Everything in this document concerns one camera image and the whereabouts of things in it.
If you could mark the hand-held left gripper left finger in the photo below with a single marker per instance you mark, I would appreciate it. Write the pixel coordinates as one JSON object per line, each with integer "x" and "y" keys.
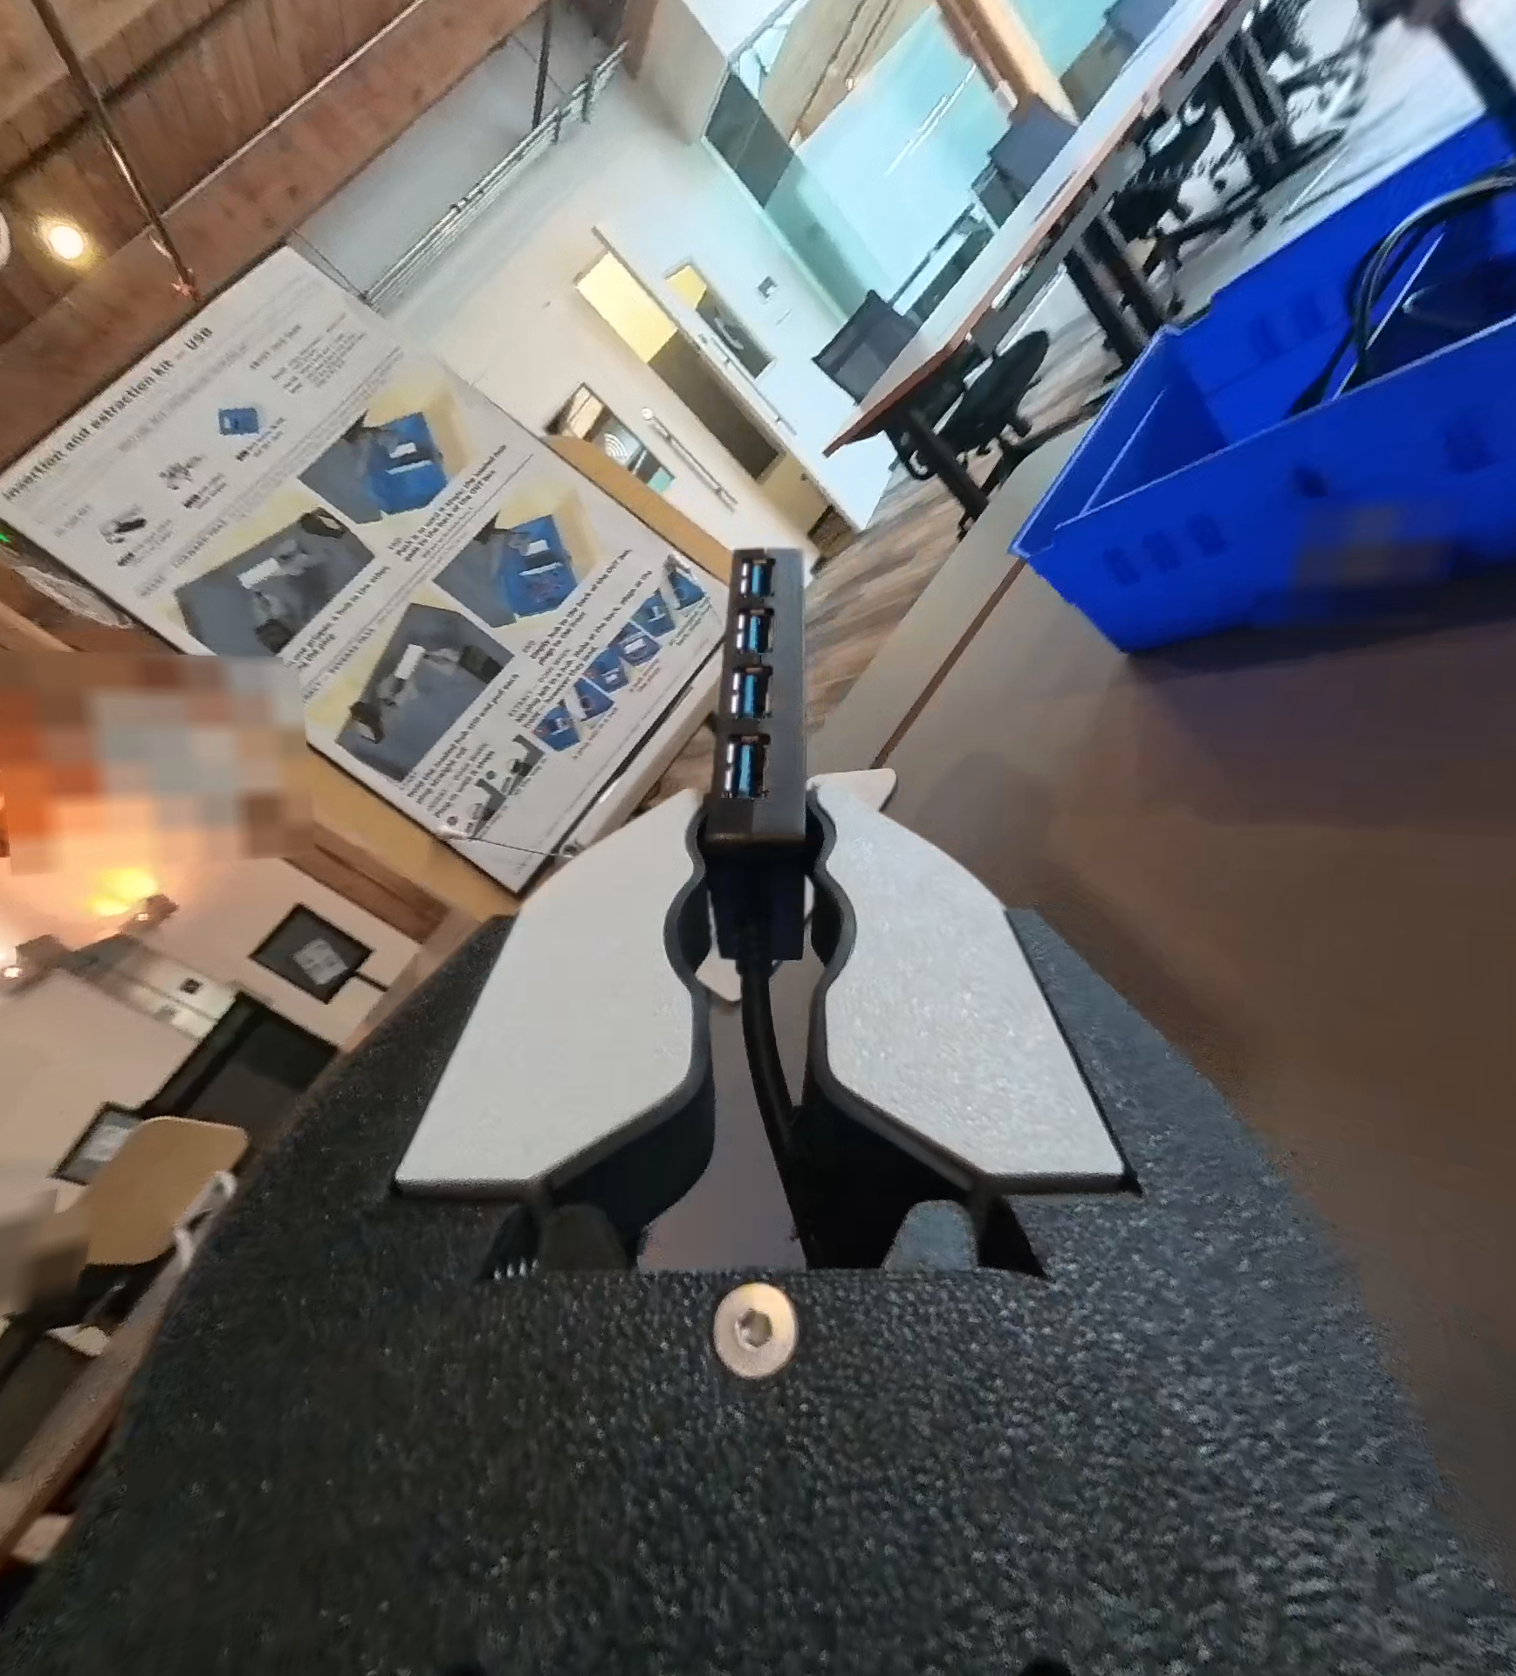
{"x": 547, "y": 1034}

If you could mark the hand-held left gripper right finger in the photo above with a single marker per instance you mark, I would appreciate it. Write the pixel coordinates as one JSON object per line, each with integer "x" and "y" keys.
{"x": 953, "y": 1034}

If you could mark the black USB hub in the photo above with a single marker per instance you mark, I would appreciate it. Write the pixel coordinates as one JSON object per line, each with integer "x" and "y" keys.
{"x": 758, "y": 681}

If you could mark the blue plastic bin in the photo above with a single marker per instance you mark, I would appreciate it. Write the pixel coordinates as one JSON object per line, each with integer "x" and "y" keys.
{"x": 1294, "y": 524}

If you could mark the wooden chair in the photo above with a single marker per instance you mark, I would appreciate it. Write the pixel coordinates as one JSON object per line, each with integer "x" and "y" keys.
{"x": 168, "y": 1184}

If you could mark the instruction poster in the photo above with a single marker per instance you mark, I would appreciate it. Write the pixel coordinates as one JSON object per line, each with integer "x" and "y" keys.
{"x": 351, "y": 549}

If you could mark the wooden poster backboard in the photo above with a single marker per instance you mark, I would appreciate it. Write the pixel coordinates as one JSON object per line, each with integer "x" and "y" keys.
{"x": 730, "y": 524}

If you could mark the black office chair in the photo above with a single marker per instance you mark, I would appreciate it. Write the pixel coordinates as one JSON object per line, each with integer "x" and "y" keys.
{"x": 994, "y": 400}
{"x": 859, "y": 340}
{"x": 1196, "y": 196}

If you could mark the long wooden desk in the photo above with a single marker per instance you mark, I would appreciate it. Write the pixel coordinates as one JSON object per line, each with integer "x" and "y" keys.
{"x": 1072, "y": 209}

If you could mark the round ceiling lamp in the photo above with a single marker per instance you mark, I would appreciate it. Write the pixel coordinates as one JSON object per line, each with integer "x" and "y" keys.
{"x": 62, "y": 239}

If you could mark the black wall frame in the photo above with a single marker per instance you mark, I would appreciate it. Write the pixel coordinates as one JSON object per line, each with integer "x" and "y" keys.
{"x": 312, "y": 956}

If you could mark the black wall screen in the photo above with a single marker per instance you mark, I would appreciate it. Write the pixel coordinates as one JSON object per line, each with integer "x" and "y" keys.
{"x": 750, "y": 131}

